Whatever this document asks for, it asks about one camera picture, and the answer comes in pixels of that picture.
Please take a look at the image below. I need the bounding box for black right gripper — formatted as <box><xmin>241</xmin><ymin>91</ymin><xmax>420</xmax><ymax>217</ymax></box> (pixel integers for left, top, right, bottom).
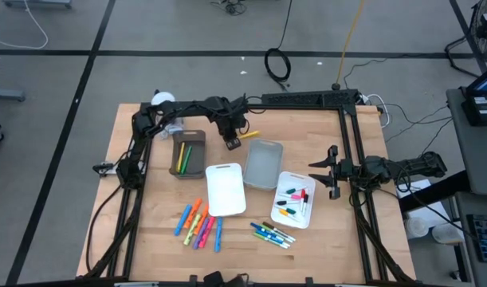
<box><xmin>308</xmin><ymin>144</ymin><xmax>363</xmax><ymax>201</ymax></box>

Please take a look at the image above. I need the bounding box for thin green highlighter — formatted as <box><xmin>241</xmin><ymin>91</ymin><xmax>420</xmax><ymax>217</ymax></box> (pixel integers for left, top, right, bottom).
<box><xmin>180</xmin><ymin>145</ymin><xmax>193</xmax><ymax>175</ymax></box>

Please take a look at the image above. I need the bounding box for white plastic bin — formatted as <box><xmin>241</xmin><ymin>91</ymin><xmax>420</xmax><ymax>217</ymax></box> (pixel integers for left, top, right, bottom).
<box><xmin>269</xmin><ymin>171</ymin><xmax>316</xmax><ymax>230</ymax></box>
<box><xmin>205</xmin><ymin>162</ymin><xmax>247</xmax><ymax>218</ymax></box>

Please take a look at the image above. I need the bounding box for orange mini marker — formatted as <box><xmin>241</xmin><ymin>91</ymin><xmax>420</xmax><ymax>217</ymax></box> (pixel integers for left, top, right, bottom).
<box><xmin>277</xmin><ymin>209</ymin><xmax>300</xmax><ymax>222</ymax></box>

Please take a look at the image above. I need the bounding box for blue dry-erase marker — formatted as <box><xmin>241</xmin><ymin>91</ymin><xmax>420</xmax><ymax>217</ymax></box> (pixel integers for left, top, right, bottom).
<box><xmin>249</xmin><ymin>222</ymin><xmax>286</xmax><ymax>242</ymax></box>
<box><xmin>255</xmin><ymin>229</ymin><xmax>292</xmax><ymax>246</ymax></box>

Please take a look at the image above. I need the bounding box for orange highlighter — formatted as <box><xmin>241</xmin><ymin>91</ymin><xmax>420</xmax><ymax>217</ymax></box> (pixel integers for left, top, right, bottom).
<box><xmin>193</xmin><ymin>203</ymin><xmax>211</xmax><ymax>236</ymax></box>
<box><xmin>183</xmin><ymin>198</ymin><xmax>203</xmax><ymax>230</ymax></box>

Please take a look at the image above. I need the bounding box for blue highlighter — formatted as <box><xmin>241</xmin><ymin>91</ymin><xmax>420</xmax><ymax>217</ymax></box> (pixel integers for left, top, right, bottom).
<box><xmin>214</xmin><ymin>216</ymin><xmax>223</xmax><ymax>254</ymax></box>
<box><xmin>174</xmin><ymin>204</ymin><xmax>193</xmax><ymax>237</ymax></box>

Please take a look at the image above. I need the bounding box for pink highlighter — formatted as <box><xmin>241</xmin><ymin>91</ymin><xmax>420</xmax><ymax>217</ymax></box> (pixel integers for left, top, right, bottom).
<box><xmin>198</xmin><ymin>215</ymin><xmax>217</xmax><ymax>250</ymax></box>

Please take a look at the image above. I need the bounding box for yellow-green highlighter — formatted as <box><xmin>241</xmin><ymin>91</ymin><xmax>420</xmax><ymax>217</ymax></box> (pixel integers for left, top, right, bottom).
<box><xmin>183</xmin><ymin>213</ymin><xmax>203</xmax><ymax>246</ymax></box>

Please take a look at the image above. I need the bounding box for purple highlighter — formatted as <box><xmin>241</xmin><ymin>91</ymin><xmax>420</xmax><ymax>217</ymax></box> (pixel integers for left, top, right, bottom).
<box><xmin>192</xmin><ymin>217</ymin><xmax>210</xmax><ymax>250</ymax></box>

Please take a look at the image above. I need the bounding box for brown translucent plastic bin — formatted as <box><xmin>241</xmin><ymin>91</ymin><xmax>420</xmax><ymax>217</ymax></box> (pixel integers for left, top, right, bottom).
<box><xmin>168</xmin><ymin>129</ymin><xmax>207</xmax><ymax>180</ymax></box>

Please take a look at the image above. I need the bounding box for grey plastic bin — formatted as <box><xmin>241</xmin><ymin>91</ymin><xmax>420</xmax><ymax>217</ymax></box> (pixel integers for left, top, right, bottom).
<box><xmin>242</xmin><ymin>138</ymin><xmax>285</xmax><ymax>191</ymax></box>

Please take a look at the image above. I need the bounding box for white-lidded clear container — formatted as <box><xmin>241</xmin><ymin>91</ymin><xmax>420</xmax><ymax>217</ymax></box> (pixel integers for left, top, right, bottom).
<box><xmin>150</xmin><ymin>91</ymin><xmax>185</xmax><ymax>135</ymax></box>

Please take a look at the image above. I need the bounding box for clear plastic cup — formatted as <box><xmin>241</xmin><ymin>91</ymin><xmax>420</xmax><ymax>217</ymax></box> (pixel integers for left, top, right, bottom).
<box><xmin>431</xmin><ymin>222</ymin><xmax>464</xmax><ymax>246</ymax></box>
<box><xmin>403</xmin><ymin>216</ymin><xmax>430</xmax><ymax>240</ymax></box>

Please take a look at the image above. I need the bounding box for white paper sheet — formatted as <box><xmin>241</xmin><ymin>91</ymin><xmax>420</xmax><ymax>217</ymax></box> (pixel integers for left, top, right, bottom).
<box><xmin>395</xmin><ymin>178</ymin><xmax>442</xmax><ymax>229</ymax></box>

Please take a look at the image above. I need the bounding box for black desk beam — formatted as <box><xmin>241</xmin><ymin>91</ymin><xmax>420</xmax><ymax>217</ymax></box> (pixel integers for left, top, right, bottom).
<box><xmin>398</xmin><ymin>170</ymin><xmax>471</xmax><ymax>214</ymax></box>

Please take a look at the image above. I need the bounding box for grey desk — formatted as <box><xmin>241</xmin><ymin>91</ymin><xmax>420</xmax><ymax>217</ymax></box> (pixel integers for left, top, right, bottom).
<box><xmin>454</xmin><ymin>191</ymin><xmax>487</xmax><ymax>287</ymax></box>
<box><xmin>445</xmin><ymin>87</ymin><xmax>487</xmax><ymax>196</ymax></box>

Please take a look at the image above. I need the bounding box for black rounded object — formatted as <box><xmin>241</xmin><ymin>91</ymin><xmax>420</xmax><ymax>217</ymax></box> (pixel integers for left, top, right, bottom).
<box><xmin>202</xmin><ymin>270</ymin><xmax>249</xmax><ymax>287</ymax></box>

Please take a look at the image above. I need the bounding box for black device box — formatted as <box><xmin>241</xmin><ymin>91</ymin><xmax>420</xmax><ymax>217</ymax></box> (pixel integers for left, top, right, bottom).
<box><xmin>461</xmin><ymin>93</ymin><xmax>487</xmax><ymax>128</ymax></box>

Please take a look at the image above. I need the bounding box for black keyboard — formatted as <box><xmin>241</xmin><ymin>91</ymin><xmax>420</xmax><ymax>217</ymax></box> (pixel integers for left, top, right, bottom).
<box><xmin>465</xmin><ymin>213</ymin><xmax>487</xmax><ymax>264</ymax></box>

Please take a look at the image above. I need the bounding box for black floor fan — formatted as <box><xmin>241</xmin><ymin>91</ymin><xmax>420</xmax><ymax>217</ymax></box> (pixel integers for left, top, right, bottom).
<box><xmin>444</xmin><ymin>0</ymin><xmax>487</xmax><ymax>79</ymax></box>

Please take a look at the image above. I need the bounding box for grey metal bar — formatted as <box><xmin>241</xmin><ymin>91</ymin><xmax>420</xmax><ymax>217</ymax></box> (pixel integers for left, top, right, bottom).
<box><xmin>0</xmin><ymin>88</ymin><xmax>27</xmax><ymax>102</ymax></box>

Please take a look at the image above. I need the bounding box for grey cart base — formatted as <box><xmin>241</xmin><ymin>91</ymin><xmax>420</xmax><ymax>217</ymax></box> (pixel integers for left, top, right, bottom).
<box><xmin>2</xmin><ymin>0</ymin><xmax>73</xmax><ymax>10</ymax></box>

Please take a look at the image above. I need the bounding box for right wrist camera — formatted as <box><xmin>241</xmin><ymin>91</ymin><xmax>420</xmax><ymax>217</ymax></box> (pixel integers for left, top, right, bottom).
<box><xmin>340</xmin><ymin>159</ymin><xmax>354</xmax><ymax>183</ymax></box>

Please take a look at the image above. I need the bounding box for white coiled cable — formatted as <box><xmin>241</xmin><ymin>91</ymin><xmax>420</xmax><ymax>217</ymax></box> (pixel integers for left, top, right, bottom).
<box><xmin>159</xmin><ymin>119</ymin><xmax>186</xmax><ymax>140</ymax></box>

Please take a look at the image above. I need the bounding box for black hanging cable with coil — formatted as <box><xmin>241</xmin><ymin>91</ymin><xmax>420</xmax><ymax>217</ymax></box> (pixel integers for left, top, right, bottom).
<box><xmin>264</xmin><ymin>0</ymin><xmax>294</xmax><ymax>89</ymax></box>

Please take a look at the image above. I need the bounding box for black aluminium table frame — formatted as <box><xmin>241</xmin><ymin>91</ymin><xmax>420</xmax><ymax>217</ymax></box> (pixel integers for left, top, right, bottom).
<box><xmin>82</xmin><ymin>101</ymin><xmax>418</xmax><ymax>287</ymax></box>

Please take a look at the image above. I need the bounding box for white power cable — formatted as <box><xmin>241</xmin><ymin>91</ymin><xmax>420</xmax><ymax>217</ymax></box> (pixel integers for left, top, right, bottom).
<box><xmin>362</xmin><ymin>93</ymin><xmax>392</xmax><ymax>129</ymax></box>

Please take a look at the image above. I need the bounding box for black cable bundle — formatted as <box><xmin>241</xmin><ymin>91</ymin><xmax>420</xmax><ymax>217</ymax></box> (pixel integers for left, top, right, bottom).
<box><xmin>210</xmin><ymin>0</ymin><xmax>248</xmax><ymax>17</ymax></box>

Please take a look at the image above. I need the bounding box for yellow hanging cable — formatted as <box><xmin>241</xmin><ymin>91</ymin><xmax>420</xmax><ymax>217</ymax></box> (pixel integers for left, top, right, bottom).
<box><xmin>331</xmin><ymin>0</ymin><xmax>367</xmax><ymax>91</ymax></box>

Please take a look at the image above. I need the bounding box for white floor cable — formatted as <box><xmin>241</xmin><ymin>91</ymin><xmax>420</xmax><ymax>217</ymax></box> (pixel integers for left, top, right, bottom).
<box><xmin>0</xmin><ymin>0</ymin><xmax>49</xmax><ymax>50</ymax></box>

